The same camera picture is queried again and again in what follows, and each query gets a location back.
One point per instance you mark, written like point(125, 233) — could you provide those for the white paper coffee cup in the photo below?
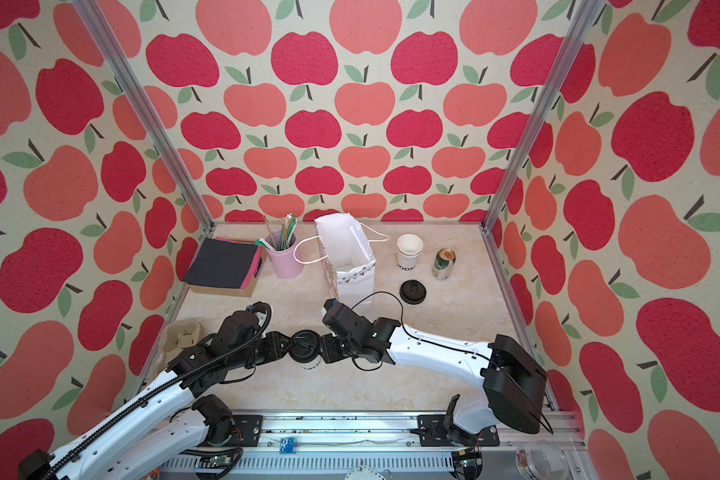
point(312, 364)

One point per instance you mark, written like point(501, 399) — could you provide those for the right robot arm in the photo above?
point(510, 383)

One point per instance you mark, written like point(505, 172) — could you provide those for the black napkin stack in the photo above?
point(226, 264)

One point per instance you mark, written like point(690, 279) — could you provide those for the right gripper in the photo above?
point(330, 348)

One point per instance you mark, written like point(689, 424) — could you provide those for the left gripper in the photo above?
point(276, 341)

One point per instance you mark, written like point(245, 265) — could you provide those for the clear plastic container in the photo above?
point(541, 461)

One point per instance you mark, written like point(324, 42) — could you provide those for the white paper gift bag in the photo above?
point(347, 258)

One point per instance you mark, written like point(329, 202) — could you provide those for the pink straw holder cup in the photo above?
point(284, 262)

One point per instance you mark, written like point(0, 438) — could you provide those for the cardboard cup carrier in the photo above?
point(179, 335)

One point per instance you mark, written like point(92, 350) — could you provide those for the black cup lid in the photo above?
point(412, 292)
point(305, 346)

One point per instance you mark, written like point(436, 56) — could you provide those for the right aluminium frame post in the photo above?
point(580, 25)

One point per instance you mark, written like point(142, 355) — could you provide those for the brown wooden stirrer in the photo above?
point(271, 238)

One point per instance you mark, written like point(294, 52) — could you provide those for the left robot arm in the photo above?
point(174, 413)

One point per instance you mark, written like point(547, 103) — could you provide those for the green drink can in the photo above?
point(443, 264)

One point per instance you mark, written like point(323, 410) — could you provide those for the green paper straw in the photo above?
point(288, 225)

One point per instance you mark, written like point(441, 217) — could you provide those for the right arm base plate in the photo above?
point(434, 431)

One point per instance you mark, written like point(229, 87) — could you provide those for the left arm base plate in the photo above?
point(246, 429)

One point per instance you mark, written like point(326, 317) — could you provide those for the blue small block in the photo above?
point(287, 445)

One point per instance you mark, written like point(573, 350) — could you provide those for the left aluminium frame post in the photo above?
point(106, 41)

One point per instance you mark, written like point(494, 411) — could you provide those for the aluminium frame post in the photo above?
point(106, 41)
point(580, 25)

